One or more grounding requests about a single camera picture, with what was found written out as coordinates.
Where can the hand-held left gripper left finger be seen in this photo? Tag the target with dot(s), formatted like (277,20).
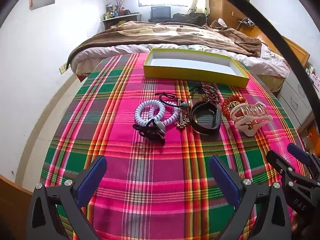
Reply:
(92,177)

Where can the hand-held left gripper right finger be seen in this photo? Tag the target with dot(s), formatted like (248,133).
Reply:
(222,180)

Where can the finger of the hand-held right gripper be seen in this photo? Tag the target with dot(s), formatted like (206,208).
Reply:
(297,151)
(280,162)

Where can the clear hair claw clip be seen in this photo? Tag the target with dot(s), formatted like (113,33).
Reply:
(250,123)

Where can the black wristband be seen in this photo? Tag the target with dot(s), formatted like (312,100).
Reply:
(200,127)

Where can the yellow cardboard box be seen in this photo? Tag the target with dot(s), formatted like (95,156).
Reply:
(190,73)

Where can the grey cabinet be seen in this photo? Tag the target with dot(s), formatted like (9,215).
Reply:
(295,97)

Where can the plaid tablecloth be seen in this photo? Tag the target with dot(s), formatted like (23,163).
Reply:
(155,180)

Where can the wooden headboard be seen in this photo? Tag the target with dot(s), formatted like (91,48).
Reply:
(298,51)

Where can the brown blanket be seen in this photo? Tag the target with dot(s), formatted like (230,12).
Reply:
(150,33)

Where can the dark wooden desk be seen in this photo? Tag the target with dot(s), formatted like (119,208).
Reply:
(120,21)

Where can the dark cloth pile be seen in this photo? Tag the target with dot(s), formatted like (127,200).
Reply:
(190,18)

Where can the wooden wardrobe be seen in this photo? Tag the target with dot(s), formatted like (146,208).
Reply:
(230,0)

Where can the group of bottles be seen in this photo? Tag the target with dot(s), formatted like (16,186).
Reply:
(113,12)

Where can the black chair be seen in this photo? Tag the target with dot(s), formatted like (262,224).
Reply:
(160,13)

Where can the wall outlet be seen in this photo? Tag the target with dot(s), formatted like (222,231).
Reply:
(63,68)

